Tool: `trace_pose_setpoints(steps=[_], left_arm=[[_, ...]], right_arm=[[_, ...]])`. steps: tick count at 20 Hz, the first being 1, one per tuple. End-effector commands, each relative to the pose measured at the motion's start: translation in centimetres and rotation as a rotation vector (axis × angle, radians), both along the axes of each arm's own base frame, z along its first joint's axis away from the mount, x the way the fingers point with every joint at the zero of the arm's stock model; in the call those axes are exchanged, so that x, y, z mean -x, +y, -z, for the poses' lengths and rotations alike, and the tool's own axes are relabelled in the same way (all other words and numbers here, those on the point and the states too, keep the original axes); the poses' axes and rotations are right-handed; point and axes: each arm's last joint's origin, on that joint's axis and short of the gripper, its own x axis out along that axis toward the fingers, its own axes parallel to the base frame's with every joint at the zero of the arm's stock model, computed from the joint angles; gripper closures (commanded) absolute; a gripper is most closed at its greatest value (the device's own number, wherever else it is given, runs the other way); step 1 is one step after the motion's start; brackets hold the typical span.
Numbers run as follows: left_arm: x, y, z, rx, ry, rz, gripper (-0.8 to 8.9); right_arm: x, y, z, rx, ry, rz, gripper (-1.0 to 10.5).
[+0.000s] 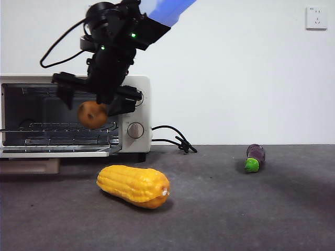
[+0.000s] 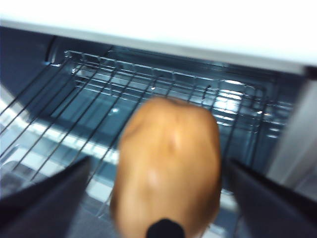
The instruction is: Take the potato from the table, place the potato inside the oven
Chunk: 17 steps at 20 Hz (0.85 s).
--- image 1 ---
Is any purple eggplant, green stem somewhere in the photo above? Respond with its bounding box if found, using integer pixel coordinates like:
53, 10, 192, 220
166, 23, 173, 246
244, 143, 266, 174

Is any beige oven knob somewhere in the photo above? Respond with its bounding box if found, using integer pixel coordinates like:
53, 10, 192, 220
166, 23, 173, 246
127, 122, 145, 140

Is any black oven power cable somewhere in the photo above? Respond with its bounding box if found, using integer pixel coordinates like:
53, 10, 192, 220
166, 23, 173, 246
151, 125, 197, 154

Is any glass oven door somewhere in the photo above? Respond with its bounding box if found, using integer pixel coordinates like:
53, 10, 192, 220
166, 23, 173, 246
0, 145, 122, 175

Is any white wall socket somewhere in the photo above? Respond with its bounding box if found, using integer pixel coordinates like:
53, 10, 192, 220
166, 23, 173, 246
305, 7, 328, 30

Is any white toaster oven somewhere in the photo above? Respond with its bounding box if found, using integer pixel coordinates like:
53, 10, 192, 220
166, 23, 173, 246
0, 74, 152, 175

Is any yellow corn cob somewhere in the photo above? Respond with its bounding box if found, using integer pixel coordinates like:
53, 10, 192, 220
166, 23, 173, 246
96, 164, 171, 209

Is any metal wire oven rack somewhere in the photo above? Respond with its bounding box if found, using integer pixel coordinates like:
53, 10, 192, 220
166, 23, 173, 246
0, 120, 119, 135

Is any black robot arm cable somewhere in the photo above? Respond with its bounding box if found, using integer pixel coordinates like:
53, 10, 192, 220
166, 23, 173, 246
39, 18, 91, 69

